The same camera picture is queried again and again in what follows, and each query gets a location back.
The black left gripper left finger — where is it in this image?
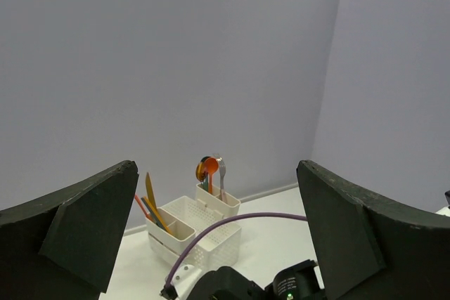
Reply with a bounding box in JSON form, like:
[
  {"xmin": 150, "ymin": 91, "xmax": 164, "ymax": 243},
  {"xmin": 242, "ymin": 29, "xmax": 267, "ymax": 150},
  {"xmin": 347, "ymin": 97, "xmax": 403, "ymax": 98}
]
[{"xmin": 1, "ymin": 160, "xmax": 139, "ymax": 299}]

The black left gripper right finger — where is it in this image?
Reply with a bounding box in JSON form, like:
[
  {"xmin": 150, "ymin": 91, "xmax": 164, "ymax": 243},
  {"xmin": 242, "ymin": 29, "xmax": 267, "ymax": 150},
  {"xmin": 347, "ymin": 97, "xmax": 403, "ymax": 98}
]
[{"xmin": 297, "ymin": 160, "xmax": 449, "ymax": 299}]

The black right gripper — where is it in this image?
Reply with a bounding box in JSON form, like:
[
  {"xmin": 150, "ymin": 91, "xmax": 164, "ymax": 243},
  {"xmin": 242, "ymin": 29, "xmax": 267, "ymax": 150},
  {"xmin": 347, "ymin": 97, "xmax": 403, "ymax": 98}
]
[{"xmin": 186, "ymin": 266, "xmax": 266, "ymax": 300}]

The orange plastic knife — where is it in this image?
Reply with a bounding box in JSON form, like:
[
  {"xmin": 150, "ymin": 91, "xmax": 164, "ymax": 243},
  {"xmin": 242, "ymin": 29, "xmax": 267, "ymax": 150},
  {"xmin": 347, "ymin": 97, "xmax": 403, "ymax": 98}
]
[{"xmin": 134, "ymin": 194, "xmax": 152, "ymax": 221}]

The dark blue chopstick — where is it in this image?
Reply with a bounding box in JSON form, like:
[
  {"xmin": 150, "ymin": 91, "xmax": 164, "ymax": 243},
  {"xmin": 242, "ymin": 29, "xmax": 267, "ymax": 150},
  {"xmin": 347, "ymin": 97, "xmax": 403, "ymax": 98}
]
[{"xmin": 141, "ymin": 201, "xmax": 168, "ymax": 231}]

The orange chopstick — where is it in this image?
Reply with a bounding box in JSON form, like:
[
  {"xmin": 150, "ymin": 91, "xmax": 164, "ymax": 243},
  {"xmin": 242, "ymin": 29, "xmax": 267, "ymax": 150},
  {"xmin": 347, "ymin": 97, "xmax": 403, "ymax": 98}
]
[{"xmin": 141, "ymin": 195, "xmax": 174, "ymax": 236}]

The teal plastic spoon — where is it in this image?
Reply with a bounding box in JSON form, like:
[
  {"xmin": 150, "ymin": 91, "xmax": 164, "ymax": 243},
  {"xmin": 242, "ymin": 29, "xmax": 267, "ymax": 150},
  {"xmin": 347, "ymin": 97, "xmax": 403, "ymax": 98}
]
[{"xmin": 200, "ymin": 156, "xmax": 211, "ymax": 193}]

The iridescent metal spoon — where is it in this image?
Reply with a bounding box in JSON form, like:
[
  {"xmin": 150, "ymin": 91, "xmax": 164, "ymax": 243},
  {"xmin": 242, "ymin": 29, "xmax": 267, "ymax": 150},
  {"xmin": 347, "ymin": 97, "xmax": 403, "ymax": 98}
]
[{"xmin": 195, "ymin": 161, "xmax": 207, "ymax": 182}]

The orange plastic spoon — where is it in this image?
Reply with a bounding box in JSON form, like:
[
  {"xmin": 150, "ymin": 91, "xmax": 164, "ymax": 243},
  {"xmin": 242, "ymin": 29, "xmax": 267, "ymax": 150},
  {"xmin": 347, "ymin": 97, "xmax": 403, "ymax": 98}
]
[{"xmin": 204, "ymin": 157, "xmax": 219, "ymax": 194}]

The white utensil caddy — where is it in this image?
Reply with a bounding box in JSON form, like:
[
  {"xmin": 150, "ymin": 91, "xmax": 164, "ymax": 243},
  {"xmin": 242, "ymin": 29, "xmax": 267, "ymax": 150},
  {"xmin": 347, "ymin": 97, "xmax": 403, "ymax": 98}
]
[{"xmin": 146, "ymin": 185, "xmax": 241, "ymax": 271}]

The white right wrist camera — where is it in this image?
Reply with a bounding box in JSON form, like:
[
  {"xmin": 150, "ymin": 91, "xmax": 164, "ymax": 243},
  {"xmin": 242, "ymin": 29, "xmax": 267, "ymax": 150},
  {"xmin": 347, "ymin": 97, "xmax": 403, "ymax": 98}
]
[{"xmin": 160, "ymin": 264, "xmax": 204, "ymax": 300}]

